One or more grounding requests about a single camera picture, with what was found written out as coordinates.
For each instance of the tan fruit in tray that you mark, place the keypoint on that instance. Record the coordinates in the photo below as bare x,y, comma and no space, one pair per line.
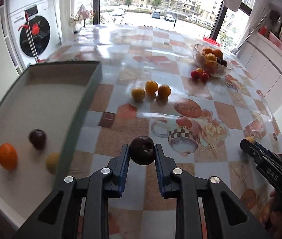
52,162

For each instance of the dark plum in tray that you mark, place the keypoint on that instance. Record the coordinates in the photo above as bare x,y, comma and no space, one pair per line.
37,138

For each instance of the orange small fruit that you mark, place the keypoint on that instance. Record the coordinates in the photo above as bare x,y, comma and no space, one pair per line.
164,91
151,87

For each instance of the dark purple plum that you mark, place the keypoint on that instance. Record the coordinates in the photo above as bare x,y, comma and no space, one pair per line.
142,150

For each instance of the green white tray box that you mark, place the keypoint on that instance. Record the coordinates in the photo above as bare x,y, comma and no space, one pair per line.
40,120

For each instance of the lower washing machine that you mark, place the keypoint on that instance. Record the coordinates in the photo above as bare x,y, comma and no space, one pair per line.
43,29

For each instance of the red white mop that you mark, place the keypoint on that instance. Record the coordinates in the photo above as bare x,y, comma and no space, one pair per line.
27,28

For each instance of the red cherry tomato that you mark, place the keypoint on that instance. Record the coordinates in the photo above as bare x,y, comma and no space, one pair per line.
204,77
195,75

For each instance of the yellow orange fruit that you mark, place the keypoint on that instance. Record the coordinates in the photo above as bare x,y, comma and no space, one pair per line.
138,94

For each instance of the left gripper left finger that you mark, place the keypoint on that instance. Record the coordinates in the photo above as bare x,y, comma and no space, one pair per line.
58,214

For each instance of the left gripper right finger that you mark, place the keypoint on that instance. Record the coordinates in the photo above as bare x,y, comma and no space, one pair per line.
204,205

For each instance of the orange in tray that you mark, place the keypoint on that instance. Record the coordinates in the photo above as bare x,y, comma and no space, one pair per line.
8,157

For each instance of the glass fruit bowl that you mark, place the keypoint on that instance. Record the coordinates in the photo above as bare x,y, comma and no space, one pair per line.
211,60

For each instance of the red cherry tomato right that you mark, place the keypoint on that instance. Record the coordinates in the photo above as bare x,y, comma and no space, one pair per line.
204,77

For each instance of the tan fruit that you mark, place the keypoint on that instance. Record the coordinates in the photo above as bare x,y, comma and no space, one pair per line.
52,162
250,139

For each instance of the orange cherry tomato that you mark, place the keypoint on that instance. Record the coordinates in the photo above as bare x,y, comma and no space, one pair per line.
200,70

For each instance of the red cherry tomato left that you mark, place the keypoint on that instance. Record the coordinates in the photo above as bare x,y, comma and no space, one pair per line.
195,75

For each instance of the white cabinet counter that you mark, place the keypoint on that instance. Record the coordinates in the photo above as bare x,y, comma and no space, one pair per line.
263,61

